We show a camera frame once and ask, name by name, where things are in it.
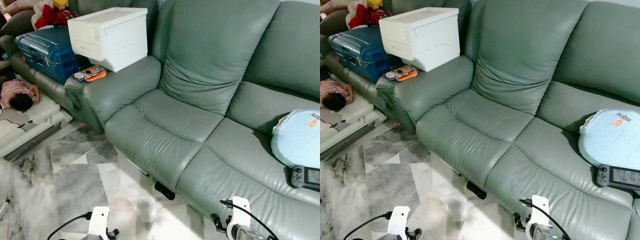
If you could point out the yellow soft toy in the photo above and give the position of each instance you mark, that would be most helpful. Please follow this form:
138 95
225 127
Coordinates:
375 4
60 4

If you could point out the green leather sofa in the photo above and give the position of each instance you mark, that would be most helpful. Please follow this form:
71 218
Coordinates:
200 65
520 60

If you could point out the sleeping child in striped shirt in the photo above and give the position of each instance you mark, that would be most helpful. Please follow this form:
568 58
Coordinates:
335 97
20 97

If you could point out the blue hard suitcase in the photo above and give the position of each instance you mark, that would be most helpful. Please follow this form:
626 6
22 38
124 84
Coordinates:
47 52
360 52

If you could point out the white plastic storage box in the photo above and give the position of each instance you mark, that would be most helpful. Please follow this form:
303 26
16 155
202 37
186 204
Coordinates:
107 37
420 37

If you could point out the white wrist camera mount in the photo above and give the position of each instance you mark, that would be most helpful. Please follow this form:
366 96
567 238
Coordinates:
98 222
400 222
539 212
241 212

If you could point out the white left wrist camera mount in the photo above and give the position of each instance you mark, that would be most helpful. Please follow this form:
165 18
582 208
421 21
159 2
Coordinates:
400 222
98 222

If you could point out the white floor mattress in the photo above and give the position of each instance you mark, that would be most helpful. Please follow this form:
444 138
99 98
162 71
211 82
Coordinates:
350 125
30 125

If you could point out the red cloth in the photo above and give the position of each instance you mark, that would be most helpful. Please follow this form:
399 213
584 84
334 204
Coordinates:
365 17
50 19

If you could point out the light blue dotted pillow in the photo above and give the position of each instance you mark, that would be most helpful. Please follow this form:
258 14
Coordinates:
297 140
610 140

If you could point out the black sofa foot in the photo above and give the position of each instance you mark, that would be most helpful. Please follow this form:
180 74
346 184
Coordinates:
476 190
164 190

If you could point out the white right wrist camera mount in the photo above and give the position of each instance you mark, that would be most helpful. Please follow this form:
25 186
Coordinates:
539 212
241 212

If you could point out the orange flat toy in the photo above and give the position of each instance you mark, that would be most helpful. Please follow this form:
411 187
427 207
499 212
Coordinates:
96 76
409 76

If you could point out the black handheld controller with screen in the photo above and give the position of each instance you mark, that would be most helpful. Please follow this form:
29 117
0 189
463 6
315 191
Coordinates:
607 176
300 176

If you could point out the brown cushion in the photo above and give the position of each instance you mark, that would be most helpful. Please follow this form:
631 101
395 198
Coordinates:
332 21
17 22

